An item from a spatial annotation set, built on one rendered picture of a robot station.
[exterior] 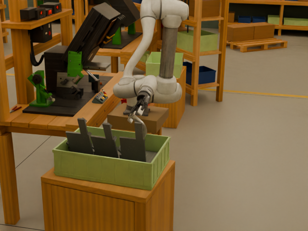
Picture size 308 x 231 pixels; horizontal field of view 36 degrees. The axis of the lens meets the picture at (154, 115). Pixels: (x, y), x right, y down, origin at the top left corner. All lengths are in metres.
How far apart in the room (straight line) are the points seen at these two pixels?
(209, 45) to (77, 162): 4.08
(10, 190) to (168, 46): 1.65
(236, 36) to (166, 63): 7.10
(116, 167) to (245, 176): 2.20
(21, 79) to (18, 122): 0.45
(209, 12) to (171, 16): 3.32
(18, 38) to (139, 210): 1.76
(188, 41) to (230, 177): 2.47
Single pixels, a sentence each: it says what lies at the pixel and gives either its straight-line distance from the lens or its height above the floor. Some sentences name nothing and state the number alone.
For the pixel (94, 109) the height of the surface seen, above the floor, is 0.90.
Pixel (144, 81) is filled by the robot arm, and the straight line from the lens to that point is 2.94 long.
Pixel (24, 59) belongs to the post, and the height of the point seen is 1.25.
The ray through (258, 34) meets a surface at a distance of 10.75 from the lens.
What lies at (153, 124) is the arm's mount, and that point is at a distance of 3.30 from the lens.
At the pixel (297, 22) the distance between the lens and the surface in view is 12.21.
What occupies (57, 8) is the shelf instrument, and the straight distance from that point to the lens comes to 4.19.
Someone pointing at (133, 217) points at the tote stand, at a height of 0.65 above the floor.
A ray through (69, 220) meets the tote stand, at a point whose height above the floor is 0.53.
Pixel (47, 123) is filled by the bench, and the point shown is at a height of 0.88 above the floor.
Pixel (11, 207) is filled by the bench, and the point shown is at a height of 0.16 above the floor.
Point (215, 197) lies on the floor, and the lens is 4.27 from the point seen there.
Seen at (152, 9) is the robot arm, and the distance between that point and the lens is 3.16.
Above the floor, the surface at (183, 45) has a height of 0.78.
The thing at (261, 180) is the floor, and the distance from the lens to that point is 4.65.
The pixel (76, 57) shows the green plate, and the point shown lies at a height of 1.23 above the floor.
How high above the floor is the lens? 2.12
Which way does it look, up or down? 20 degrees down
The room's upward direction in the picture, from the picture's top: 1 degrees clockwise
